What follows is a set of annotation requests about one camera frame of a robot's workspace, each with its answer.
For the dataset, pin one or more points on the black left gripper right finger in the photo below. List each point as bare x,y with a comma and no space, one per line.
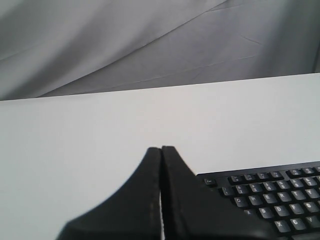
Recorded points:
191,211

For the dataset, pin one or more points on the grey backdrop cloth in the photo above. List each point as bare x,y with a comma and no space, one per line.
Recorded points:
69,47

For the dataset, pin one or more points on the black acer keyboard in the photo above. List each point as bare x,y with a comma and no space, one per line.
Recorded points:
286,196

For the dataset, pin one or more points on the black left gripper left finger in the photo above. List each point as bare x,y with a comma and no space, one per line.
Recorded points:
131,213

